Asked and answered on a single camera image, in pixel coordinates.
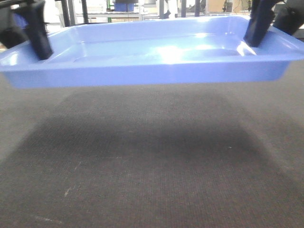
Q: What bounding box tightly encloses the light blue plastic tray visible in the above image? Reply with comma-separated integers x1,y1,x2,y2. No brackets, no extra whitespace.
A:
0,15,304,88

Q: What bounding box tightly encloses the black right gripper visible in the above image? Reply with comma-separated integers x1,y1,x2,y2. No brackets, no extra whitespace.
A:
244,0,304,47

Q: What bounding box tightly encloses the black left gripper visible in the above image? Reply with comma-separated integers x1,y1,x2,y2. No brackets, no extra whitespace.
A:
0,0,53,60

